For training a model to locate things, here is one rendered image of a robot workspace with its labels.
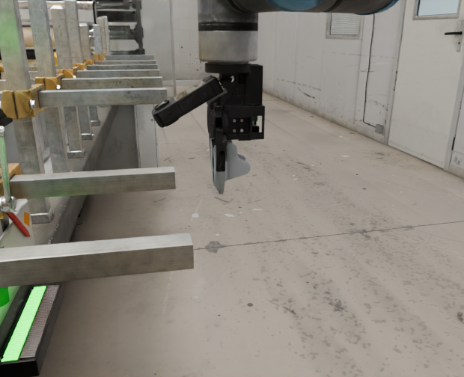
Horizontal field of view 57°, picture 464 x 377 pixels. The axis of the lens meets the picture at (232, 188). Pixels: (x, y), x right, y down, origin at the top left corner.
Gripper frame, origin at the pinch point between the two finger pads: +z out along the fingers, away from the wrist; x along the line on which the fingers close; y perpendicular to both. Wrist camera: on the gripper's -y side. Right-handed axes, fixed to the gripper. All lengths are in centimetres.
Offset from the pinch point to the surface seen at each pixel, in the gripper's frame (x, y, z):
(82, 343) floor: 68, -40, 83
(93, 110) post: 119, -34, 6
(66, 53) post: 69, -33, -19
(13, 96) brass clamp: 16.7, -34.2, -13.8
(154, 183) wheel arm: -1.5, -10.2, -1.7
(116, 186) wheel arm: -1.4, -16.2, -1.6
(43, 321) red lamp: -15.0, -26.3, 12.3
